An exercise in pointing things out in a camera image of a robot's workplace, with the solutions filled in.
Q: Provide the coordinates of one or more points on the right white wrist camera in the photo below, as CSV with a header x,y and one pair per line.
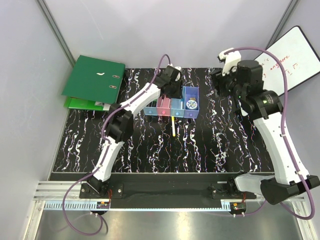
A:
x,y
230,58

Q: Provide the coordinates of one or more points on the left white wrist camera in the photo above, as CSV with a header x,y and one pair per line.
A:
x,y
176,73

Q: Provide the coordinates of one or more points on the aluminium frame rail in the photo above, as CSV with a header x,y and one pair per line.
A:
x,y
45,10

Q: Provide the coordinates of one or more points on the pink bin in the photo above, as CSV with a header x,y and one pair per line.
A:
x,y
163,106

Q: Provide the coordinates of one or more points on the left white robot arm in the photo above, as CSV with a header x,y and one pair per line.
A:
x,y
119,126

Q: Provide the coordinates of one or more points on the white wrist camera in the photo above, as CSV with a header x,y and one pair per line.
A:
x,y
176,73
230,58

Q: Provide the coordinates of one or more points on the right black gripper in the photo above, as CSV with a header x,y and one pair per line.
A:
x,y
218,79

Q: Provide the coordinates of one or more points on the teal blue bin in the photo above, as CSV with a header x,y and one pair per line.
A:
x,y
175,109

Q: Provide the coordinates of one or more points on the light blue bin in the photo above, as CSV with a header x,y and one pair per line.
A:
x,y
151,109

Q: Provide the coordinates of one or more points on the green ring binder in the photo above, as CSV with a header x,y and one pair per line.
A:
x,y
94,84

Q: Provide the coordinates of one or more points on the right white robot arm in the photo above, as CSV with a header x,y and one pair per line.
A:
x,y
245,83

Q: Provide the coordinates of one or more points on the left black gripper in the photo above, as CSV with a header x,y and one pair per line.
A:
x,y
178,93

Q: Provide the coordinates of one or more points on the yellow capped white marker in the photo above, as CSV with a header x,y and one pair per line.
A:
x,y
173,126

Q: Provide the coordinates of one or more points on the white board with writing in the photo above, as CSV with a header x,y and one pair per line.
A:
x,y
298,57

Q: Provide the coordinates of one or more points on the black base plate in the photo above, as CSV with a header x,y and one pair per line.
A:
x,y
162,191

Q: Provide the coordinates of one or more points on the purple bin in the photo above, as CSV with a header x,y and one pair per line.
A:
x,y
188,92

